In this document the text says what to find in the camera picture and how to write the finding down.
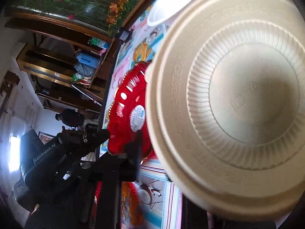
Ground red flower-shaped glass plate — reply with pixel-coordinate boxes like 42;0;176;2
107;61;153;159

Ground beige plastic bowl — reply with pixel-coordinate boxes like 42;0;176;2
146;0;304;221

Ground colourful fruit-print tablecloth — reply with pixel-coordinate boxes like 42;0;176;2
100;9;182;228

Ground wooden shelf unit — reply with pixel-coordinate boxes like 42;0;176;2
5;17;112;115

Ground blue plastic jug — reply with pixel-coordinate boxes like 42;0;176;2
76;53;99;69

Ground small black box device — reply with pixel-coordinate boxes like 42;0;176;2
118;28;132;42

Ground flower painting wall panel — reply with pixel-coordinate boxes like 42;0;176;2
5;0;142;37

